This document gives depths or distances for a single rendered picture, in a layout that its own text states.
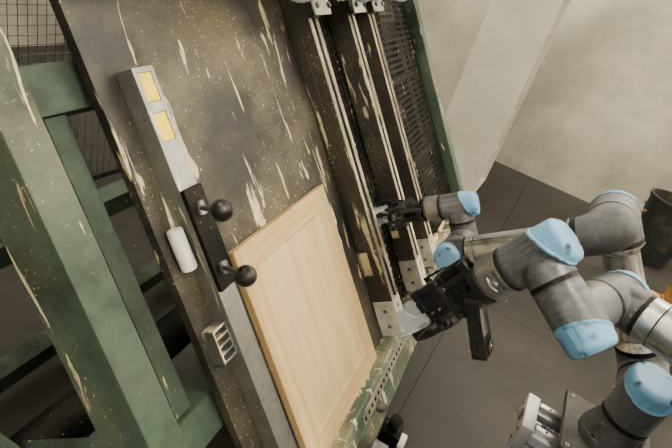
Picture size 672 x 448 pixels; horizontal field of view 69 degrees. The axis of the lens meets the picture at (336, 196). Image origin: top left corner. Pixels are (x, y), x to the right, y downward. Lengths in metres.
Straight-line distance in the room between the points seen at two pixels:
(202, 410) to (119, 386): 0.28
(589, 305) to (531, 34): 4.27
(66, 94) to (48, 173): 0.19
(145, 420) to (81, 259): 0.26
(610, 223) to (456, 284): 0.52
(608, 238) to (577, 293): 0.50
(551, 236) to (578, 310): 0.11
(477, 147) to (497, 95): 0.54
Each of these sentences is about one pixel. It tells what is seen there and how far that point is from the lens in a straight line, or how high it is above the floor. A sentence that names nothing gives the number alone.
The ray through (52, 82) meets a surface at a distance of 0.91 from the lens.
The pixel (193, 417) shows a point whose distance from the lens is 1.04.
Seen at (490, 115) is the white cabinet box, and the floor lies 0.83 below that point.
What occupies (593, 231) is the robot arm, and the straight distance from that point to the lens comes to 1.27.
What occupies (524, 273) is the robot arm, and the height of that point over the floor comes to 1.61.
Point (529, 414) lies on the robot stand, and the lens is 1.55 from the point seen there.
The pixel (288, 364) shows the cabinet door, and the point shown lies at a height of 1.11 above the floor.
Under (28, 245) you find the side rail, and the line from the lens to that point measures 0.79.
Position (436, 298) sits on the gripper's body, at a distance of 0.86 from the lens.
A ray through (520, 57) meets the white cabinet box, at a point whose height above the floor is 1.42.
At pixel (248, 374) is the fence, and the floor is 1.19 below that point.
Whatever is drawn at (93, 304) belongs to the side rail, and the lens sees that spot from 0.77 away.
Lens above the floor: 1.97
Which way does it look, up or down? 27 degrees down
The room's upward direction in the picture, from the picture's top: 18 degrees clockwise
